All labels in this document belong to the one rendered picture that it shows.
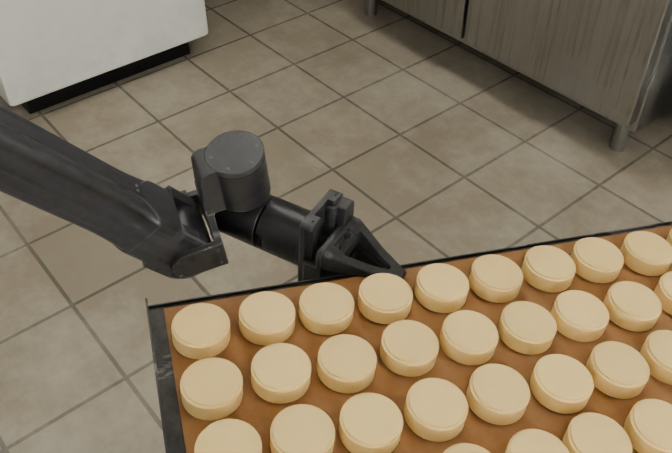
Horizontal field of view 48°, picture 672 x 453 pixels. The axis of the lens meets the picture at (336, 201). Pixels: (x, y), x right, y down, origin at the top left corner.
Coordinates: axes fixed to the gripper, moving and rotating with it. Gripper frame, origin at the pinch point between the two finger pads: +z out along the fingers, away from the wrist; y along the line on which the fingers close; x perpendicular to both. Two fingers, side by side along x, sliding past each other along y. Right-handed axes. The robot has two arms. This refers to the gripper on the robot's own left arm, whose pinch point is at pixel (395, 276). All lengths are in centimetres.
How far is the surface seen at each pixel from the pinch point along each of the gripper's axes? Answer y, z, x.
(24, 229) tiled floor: 103, -135, -53
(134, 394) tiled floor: 101, -69, -24
